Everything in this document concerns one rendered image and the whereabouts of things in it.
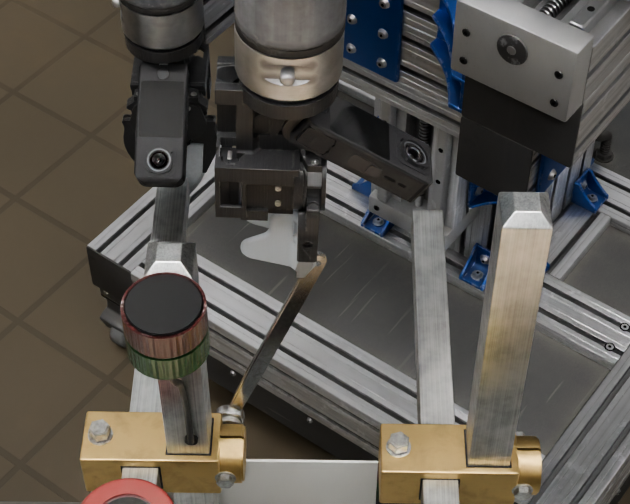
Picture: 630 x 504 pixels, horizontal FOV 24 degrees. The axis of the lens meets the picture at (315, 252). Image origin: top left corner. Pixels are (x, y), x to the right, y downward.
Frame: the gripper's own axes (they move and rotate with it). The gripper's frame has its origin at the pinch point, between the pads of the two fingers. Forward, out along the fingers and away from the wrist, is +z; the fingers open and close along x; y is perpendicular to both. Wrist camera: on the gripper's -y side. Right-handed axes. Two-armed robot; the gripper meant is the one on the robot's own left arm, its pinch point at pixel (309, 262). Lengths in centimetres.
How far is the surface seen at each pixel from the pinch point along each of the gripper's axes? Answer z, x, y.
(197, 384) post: 4.2, 9.4, 8.4
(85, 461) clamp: 14.5, 10.1, 17.9
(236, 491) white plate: 25.8, 5.3, 5.7
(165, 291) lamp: -9.3, 11.5, 10.1
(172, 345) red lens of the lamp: -8.3, 15.4, 9.3
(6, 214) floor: 101, -98, 53
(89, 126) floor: 101, -121, 41
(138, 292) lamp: -9.3, 11.6, 12.0
